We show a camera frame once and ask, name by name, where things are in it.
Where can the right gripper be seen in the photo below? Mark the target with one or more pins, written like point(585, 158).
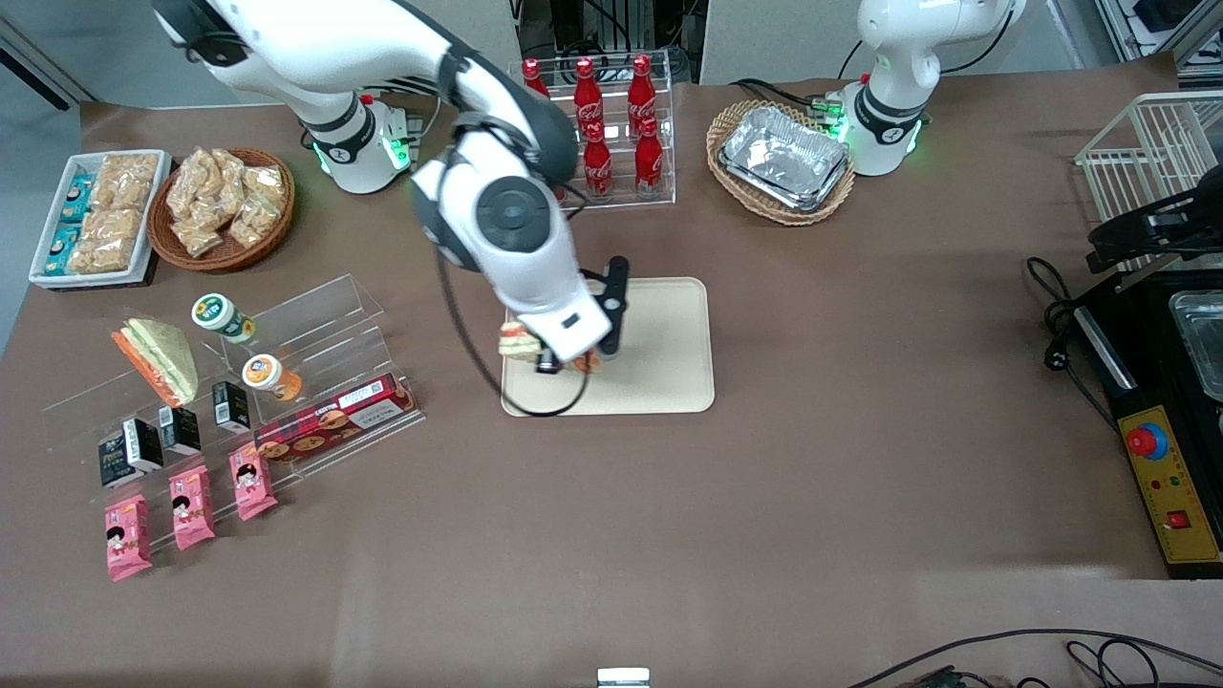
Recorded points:
point(547, 362)

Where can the triangle sandwich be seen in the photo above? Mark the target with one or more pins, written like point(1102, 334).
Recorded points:
point(158, 361)
point(518, 342)

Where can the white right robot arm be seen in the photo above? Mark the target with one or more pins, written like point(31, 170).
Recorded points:
point(315, 38)

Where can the beige plastic tray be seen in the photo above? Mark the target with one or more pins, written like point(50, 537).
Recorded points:
point(659, 354)

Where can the clear acrylic bottle rack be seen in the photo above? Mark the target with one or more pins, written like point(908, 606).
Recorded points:
point(659, 196)

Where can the red cola bottle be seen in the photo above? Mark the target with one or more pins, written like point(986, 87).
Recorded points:
point(641, 91)
point(533, 78)
point(598, 162)
point(587, 96)
point(650, 155)

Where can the red tartan shortbread box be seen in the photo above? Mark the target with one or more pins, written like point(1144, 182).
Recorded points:
point(334, 419)

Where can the clear acrylic stepped display stand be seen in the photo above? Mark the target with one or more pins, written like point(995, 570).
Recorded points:
point(325, 315)

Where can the light tan wicker basket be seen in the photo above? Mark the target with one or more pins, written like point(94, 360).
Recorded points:
point(779, 215)

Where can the orange gum bottle white lid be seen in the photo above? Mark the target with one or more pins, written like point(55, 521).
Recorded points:
point(269, 375)

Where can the aluminium foil container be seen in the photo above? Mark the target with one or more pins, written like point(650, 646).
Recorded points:
point(793, 204)
point(783, 153)

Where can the pink cartoon snack packet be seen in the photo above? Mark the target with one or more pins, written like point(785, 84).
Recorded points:
point(127, 538)
point(191, 506)
point(253, 483)

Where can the small black snack box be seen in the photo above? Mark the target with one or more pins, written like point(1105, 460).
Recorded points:
point(129, 454)
point(180, 430)
point(231, 403)

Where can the small silver box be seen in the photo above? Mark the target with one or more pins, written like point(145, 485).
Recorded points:
point(623, 678)

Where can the clear bag peanut brittle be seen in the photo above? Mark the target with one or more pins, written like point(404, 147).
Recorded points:
point(253, 222)
point(266, 184)
point(231, 174)
point(198, 236)
point(191, 182)

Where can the green gum bottle white lid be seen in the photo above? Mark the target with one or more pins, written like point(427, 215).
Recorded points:
point(222, 317)

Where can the dark brown wicker basket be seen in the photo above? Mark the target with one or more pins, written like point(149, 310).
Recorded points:
point(225, 260)

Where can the teal ended peanut crisp pack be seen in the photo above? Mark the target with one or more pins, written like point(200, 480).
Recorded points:
point(119, 182)
point(100, 244)

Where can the white rectangular serving box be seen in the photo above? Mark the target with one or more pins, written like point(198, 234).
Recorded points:
point(43, 239)

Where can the black food warmer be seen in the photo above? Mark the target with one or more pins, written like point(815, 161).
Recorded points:
point(1147, 382)

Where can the yellow control panel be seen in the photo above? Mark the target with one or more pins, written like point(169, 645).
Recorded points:
point(1170, 497)

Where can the stainless steel pan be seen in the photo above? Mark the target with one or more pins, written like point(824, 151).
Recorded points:
point(1204, 344)

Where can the black metal frame bar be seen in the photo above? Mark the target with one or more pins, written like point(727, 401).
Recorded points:
point(1147, 229)

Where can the red rocker switch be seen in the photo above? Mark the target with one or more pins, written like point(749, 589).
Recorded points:
point(1179, 521)

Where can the aluminium frame rack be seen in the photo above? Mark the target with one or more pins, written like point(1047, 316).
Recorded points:
point(1147, 19)

